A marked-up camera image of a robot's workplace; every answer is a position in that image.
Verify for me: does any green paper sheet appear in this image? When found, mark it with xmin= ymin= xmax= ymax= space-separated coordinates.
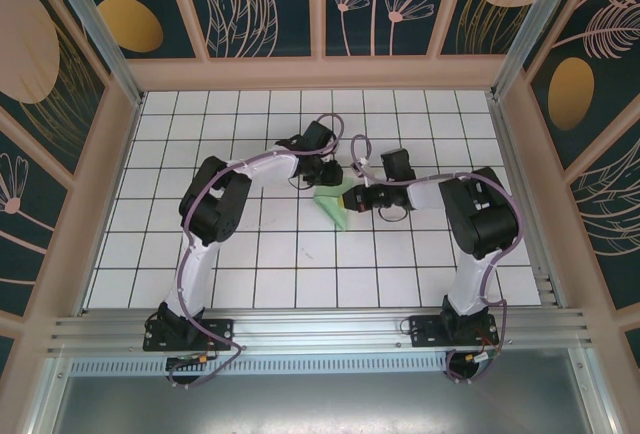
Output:
xmin=310 ymin=178 xmax=356 ymax=233

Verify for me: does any grey metal sheet panel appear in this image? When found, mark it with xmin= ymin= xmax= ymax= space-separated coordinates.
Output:
xmin=29 ymin=346 xmax=614 ymax=434

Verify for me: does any right gripper thin black cable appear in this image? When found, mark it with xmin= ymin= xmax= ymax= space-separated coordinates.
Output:
xmin=377 ymin=203 xmax=408 ymax=224

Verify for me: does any aluminium side rail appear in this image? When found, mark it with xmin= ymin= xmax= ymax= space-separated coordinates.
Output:
xmin=487 ymin=96 xmax=566 ymax=311

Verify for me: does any long aluminium mounting rail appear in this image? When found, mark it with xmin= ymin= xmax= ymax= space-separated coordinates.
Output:
xmin=47 ymin=307 xmax=597 ymax=355

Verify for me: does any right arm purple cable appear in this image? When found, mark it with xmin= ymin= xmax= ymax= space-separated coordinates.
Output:
xmin=351 ymin=133 xmax=524 ymax=385

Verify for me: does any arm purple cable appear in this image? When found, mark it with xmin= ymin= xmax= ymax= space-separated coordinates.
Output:
xmin=351 ymin=133 xmax=524 ymax=385
xmin=177 ymin=112 xmax=347 ymax=390

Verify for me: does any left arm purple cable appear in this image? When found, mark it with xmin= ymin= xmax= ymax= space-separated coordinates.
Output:
xmin=177 ymin=112 xmax=347 ymax=390

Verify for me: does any slotted grey cable duct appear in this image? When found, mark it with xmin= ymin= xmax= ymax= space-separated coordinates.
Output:
xmin=69 ymin=357 xmax=454 ymax=376

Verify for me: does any aluminium frame post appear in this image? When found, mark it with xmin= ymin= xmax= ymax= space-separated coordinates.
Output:
xmin=42 ymin=0 xmax=146 ymax=106
xmin=491 ymin=0 xmax=586 ymax=100

